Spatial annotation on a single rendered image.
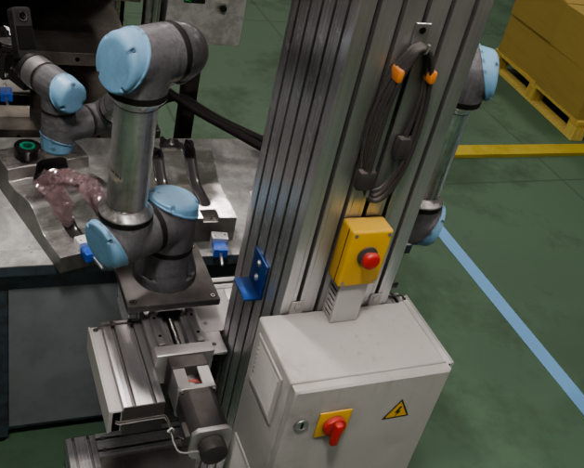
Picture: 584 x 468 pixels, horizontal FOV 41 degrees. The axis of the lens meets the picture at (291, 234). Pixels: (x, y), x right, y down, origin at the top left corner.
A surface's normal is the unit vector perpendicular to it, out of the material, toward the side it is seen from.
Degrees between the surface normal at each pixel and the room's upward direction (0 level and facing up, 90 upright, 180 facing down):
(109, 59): 82
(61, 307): 90
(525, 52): 90
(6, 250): 0
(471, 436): 0
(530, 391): 0
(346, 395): 90
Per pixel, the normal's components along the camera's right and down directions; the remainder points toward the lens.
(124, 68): -0.64, 0.20
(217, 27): 0.33, 0.60
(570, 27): -0.93, 0.03
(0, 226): 0.20, -0.80
